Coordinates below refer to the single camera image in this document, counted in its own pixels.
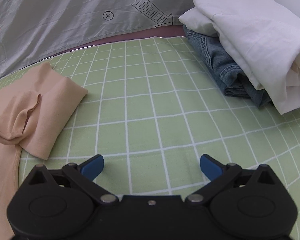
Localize beige knit sweater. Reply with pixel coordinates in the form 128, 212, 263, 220
0, 62, 88, 239

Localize folded blue jeans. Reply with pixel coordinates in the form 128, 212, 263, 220
183, 26, 273, 107

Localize green checkered mat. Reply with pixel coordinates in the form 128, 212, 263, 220
0, 36, 300, 240

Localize grey carrot print sheet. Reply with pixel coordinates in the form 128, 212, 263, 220
0, 0, 193, 78

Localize white folded garment top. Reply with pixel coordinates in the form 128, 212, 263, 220
193, 0, 300, 114

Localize white folded garment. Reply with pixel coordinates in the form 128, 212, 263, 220
193, 0, 300, 114
179, 7, 218, 37

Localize white folded garment lower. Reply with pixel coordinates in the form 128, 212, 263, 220
179, 7, 218, 37

